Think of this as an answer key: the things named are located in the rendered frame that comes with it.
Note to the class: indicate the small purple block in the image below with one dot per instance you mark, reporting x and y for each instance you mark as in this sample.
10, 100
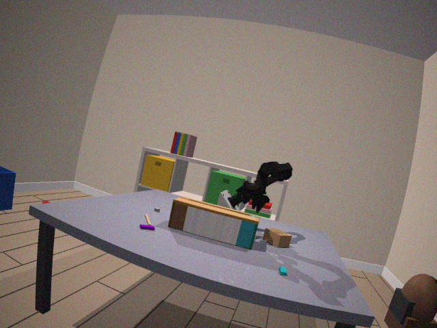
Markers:
147, 227

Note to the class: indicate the small teal block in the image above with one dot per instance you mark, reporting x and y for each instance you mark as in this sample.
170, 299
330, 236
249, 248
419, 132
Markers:
282, 270

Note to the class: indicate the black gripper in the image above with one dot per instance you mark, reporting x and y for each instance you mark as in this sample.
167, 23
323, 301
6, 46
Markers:
257, 195

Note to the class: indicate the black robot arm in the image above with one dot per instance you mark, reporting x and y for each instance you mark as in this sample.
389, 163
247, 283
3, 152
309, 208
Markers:
277, 171

